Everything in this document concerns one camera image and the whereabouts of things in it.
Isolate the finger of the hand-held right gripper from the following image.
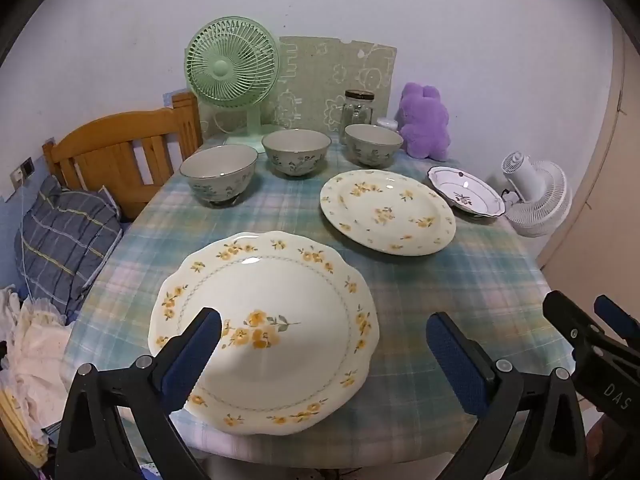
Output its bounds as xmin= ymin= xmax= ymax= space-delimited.
xmin=542 ymin=290 xmax=603 ymax=361
xmin=594 ymin=295 xmax=640 ymax=353

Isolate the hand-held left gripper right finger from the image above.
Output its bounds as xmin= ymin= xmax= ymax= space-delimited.
xmin=426 ymin=311 xmax=591 ymax=480

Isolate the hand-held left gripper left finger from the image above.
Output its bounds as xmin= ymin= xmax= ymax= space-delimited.
xmin=54 ymin=306 xmax=222 ymax=480

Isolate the scalloped yellow flower plate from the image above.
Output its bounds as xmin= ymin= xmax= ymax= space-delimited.
xmin=148 ymin=231 xmax=379 ymax=436

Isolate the white plate with red pattern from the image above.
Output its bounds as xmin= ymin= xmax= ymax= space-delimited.
xmin=427 ymin=166 xmax=506 ymax=221

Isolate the round yellow flower plate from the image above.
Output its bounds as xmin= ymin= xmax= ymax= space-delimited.
xmin=320 ymin=170 xmax=457 ymax=257

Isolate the grey floral bowl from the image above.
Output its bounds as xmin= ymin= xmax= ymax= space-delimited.
xmin=262 ymin=130 xmax=331 ymax=178
xmin=345 ymin=124 xmax=403 ymax=168
xmin=180 ymin=145 xmax=258 ymax=208

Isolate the plaid tablecloth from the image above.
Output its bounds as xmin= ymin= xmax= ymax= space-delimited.
xmin=65 ymin=132 xmax=581 ymax=466

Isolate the white floor fan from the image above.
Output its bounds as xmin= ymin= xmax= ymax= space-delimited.
xmin=501 ymin=152 xmax=573 ymax=238

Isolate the beige door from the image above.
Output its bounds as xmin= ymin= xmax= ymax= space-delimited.
xmin=537 ymin=25 xmax=640 ymax=321

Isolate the white frilly cloth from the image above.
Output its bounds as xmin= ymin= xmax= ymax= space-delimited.
xmin=0 ymin=285 xmax=76 ymax=441

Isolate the blue plaid pillow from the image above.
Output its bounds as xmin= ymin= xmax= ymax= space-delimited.
xmin=14 ymin=175 xmax=123 ymax=316

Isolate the yellow striped cloth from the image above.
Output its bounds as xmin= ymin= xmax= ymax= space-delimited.
xmin=0 ymin=385 xmax=48 ymax=467

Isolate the wooden chair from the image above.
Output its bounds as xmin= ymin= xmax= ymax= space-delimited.
xmin=42 ymin=91 xmax=203 ymax=221

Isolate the purple plush toy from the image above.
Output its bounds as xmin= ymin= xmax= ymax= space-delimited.
xmin=398 ymin=82 xmax=453 ymax=160

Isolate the glass jar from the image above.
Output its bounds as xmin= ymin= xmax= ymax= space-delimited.
xmin=342 ymin=90 xmax=376 ymax=128

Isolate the green desk fan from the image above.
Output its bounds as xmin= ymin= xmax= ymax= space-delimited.
xmin=184 ymin=17 xmax=281 ymax=153

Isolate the green printed mat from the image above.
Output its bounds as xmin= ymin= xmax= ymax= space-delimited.
xmin=200 ymin=36 xmax=398 ymax=137

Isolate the wall socket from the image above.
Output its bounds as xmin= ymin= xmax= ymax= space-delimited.
xmin=10 ymin=156 xmax=36 ymax=186

